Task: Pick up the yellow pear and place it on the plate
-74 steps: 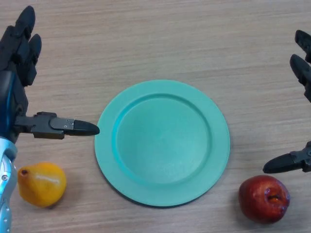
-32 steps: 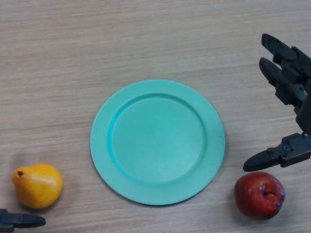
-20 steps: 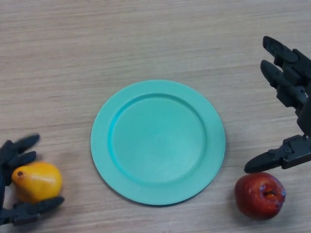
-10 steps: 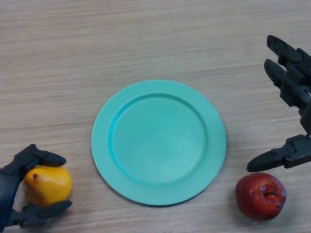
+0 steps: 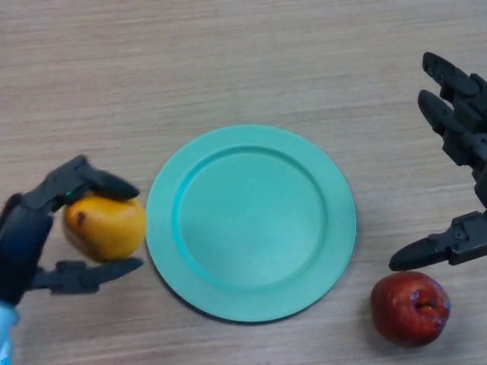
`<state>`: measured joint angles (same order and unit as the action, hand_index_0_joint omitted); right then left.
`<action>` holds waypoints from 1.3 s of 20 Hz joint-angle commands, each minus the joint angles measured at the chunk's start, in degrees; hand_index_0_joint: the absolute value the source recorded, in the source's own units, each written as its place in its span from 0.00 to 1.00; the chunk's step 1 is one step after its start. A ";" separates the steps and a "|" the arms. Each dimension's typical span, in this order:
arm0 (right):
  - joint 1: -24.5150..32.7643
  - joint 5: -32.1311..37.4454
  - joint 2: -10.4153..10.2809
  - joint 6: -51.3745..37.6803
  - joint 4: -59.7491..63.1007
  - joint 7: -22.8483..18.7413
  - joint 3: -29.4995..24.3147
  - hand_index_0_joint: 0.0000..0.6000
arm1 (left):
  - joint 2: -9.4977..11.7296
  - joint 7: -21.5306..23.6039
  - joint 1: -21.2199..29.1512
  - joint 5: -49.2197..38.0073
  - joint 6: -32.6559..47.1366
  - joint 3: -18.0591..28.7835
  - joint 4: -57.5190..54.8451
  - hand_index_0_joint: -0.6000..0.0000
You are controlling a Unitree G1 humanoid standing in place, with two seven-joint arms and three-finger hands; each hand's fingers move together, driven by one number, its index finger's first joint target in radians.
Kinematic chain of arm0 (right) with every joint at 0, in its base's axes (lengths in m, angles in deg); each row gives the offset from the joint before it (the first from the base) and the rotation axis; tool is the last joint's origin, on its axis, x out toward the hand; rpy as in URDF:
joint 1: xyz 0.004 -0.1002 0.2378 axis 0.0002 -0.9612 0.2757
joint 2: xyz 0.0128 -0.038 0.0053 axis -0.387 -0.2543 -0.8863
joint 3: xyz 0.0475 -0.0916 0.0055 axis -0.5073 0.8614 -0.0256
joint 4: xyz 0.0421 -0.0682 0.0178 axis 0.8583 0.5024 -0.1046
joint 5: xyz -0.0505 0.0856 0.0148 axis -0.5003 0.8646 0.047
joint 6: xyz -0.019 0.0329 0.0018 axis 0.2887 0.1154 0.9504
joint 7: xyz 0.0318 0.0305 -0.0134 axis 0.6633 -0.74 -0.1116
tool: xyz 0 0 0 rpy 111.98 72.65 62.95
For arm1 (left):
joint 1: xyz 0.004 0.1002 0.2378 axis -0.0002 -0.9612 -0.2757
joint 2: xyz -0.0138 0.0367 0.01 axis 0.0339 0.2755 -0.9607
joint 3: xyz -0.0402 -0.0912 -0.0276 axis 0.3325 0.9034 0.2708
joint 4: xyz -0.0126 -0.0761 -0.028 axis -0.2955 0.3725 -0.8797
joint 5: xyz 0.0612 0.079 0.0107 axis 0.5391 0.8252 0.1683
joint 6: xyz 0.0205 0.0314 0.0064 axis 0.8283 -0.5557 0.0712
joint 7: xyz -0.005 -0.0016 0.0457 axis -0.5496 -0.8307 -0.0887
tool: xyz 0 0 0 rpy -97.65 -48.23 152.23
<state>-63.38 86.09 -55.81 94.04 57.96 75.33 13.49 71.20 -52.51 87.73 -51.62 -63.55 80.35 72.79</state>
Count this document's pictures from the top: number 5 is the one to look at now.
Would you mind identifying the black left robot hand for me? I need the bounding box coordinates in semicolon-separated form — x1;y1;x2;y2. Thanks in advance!
0;154;145;308

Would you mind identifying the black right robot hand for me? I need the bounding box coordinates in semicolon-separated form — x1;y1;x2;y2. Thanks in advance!
388;52;487;272

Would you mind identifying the yellow pear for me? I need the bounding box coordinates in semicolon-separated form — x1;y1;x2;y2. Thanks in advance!
62;195;148;262

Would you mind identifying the green round plate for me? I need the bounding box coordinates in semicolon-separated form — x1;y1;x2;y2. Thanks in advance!
145;125;358;325

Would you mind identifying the red apple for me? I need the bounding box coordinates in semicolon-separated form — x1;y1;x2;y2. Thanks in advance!
370;271;452;347

